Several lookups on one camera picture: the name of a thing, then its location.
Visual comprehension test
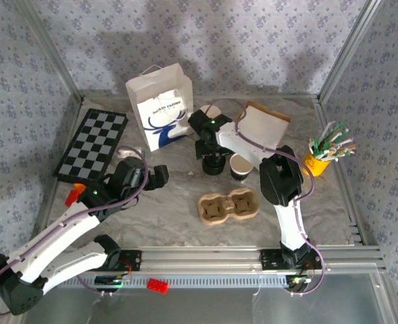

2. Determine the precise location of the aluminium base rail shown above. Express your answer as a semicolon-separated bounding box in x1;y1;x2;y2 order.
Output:
26;245;387;275

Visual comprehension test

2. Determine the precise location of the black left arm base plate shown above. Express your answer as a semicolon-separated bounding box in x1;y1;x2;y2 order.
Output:
116;249;143;273

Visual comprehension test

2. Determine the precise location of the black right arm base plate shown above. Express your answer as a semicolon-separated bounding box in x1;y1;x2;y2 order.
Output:
259;248;316;271

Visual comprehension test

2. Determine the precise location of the grey slotted cable duct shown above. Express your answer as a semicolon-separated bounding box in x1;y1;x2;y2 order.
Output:
63;272;289;290

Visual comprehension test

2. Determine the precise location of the red toy brick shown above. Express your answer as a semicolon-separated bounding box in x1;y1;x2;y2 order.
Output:
147;278;170;295

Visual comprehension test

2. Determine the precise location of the white wrapped straw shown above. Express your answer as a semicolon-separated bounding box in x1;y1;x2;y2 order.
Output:
320;121;337;144
330;134;354;149

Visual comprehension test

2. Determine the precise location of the stack of white paper cups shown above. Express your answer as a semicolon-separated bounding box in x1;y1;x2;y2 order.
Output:
198;104;224;119

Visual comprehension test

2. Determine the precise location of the brown wrapped straw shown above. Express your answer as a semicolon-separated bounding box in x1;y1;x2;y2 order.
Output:
333;144;357;157

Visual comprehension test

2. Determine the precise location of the aluminium frame post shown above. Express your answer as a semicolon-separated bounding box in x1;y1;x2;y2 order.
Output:
318;0;385;104
14;0;85;104

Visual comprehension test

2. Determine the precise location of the yellow straw holder cup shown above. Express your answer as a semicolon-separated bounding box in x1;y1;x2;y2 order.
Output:
300;150;331;178

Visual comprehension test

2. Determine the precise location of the black grey checkerboard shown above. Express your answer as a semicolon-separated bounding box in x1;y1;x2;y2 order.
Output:
52;107;129;185

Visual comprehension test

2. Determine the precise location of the white paper bag blue deer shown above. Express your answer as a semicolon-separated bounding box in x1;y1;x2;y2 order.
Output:
125;63;195;153

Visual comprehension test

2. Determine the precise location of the black paper coffee cup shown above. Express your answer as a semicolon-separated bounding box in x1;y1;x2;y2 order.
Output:
229;153;253;182

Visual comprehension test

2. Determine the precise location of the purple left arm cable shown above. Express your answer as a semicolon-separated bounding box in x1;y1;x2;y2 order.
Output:
0;145;149;318

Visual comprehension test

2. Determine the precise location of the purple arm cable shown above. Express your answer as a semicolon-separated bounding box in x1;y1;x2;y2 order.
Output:
203;99;326;298
0;145;149;318

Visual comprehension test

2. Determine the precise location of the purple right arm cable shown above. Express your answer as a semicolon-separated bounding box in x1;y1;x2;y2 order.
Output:
203;99;326;298

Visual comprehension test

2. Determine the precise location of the red block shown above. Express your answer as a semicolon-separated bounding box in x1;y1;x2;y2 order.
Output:
66;189;81;207

